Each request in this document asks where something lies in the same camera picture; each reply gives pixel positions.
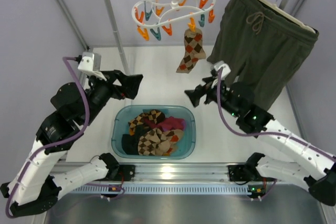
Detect brown beige argyle sock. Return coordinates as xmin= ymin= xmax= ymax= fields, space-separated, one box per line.
xmin=138 ymin=128 xmax=171 ymax=156

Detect aluminium rail frame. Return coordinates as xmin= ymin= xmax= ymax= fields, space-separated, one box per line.
xmin=51 ymin=163 xmax=266 ymax=200

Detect white clip sock hanger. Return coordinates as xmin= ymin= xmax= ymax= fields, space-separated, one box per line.
xmin=131 ymin=0 xmax=216 ymax=41

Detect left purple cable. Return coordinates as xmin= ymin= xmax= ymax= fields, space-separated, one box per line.
xmin=5 ymin=56 xmax=125 ymax=219

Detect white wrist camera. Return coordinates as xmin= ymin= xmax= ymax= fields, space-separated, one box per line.
xmin=211 ymin=60 xmax=231 ymax=80
xmin=78 ymin=51 xmax=107 ymax=81

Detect teal plastic bin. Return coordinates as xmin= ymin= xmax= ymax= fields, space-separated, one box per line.
xmin=111 ymin=105 xmax=196 ymax=160

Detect beige orange argyle sock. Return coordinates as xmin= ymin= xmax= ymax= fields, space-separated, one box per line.
xmin=176 ymin=28 xmax=206 ymax=73

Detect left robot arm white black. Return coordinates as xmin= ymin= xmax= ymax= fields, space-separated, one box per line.
xmin=1 ymin=70 xmax=143 ymax=218

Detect olive green shorts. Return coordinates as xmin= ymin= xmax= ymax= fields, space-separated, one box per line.
xmin=207 ymin=0 xmax=319 ymax=110

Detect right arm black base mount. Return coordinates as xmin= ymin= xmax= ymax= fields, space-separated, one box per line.
xmin=228 ymin=164 xmax=275 ymax=182

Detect black sock in bin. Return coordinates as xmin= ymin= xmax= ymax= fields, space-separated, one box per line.
xmin=121 ymin=134 xmax=139 ymax=155

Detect purple cable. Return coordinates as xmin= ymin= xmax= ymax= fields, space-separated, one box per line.
xmin=5 ymin=56 xmax=125 ymax=219
xmin=216 ymin=68 xmax=336 ymax=201

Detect brown orange argyle sock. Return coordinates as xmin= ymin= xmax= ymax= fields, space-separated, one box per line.
xmin=155 ymin=130 xmax=184 ymax=156

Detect maroon purple sock in bin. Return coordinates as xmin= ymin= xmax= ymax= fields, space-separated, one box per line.
xmin=144 ymin=116 xmax=186 ymax=131

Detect beige clothes hanger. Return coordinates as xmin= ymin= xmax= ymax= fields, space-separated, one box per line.
xmin=243 ymin=0 xmax=320 ymax=33

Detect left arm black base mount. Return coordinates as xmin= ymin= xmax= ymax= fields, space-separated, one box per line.
xmin=96 ymin=165 xmax=136 ymax=182

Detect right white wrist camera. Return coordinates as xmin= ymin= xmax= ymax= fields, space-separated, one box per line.
xmin=211 ymin=60 xmax=231 ymax=80

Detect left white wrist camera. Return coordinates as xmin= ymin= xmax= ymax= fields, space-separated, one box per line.
xmin=78 ymin=51 xmax=107 ymax=81

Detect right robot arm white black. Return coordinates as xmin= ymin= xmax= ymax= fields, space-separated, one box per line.
xmin=185 ymin=77 xmax=335 ymax=206

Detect brown yellow argyle sock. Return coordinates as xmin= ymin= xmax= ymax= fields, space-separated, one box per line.
xmin=128 ymin=109 xmax=165 ymax=135

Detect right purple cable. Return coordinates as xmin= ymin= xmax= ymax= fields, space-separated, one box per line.
xmin=216 ymin=68 xmax=336 ymax=201

